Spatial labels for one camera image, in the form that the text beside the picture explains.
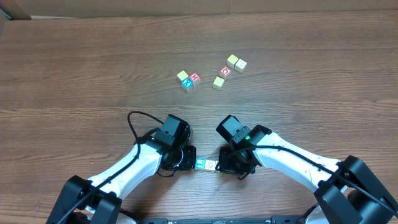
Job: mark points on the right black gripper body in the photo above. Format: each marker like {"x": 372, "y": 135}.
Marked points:
{"x": 224, "y": 160}

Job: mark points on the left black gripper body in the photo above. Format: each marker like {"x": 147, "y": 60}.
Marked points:
{"x": 189, "y": 157}

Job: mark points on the blue L block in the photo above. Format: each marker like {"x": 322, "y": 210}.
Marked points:
{"x": 200, "y": 164}

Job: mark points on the plain wood block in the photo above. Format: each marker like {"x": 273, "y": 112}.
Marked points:
{"x": 240, "y": 65}
{"x": 210, "y": 165}

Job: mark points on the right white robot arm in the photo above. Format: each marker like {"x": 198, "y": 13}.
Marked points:
{"x": 346, "y": 191}

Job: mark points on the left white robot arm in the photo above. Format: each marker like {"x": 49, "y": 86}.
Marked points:
{"x": 99, "y": 198}

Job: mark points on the blue X block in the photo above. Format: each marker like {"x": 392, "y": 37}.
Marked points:
{"x": 187, "y": 84}

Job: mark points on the yellow C block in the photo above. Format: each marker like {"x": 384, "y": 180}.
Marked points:
{"x": 218, "y": 83}

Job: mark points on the red M block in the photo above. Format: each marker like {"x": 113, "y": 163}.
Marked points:
{"x": 195, "y": 78}

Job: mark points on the yellow block left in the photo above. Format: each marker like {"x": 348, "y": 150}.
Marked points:
{"x": 182, "y": 75}

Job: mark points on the red O block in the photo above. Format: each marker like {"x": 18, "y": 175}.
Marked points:
{"x": 225, "y": 72}

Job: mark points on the yellow block top right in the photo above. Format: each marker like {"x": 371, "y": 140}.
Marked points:
{"x": 232, "y": 60}

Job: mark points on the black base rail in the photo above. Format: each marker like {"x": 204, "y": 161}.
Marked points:
{"x": 275, "y": 219}

